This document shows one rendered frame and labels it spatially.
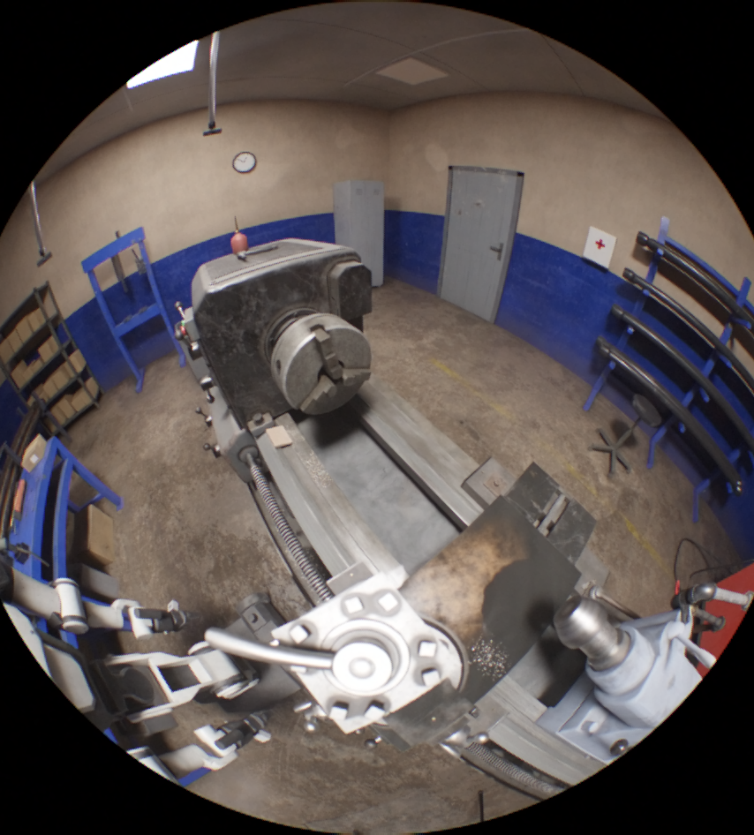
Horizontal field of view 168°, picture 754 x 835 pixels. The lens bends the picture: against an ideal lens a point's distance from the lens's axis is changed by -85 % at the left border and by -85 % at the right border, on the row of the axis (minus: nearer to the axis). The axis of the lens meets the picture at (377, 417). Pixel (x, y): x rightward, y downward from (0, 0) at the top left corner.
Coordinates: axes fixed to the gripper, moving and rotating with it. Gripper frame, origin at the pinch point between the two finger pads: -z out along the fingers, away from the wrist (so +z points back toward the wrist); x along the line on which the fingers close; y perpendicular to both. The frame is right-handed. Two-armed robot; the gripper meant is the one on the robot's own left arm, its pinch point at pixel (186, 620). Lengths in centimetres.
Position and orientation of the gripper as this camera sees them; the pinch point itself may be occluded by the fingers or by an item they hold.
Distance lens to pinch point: 115.5
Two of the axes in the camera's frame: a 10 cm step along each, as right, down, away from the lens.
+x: 6.8, -6.5, 3.3
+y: -7.2, -5.2, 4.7
